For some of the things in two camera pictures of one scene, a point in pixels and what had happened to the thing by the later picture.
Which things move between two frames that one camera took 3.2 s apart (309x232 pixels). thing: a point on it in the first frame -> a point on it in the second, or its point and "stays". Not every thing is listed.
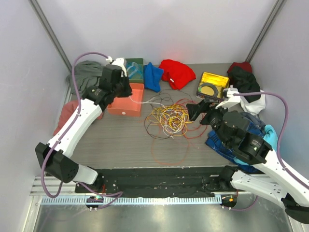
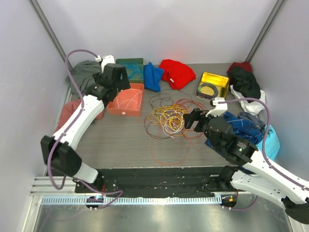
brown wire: [161, 99] stays
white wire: [172, 121] -> [127, 95]
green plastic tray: [134, 69] stays
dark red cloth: [246, 65] stays
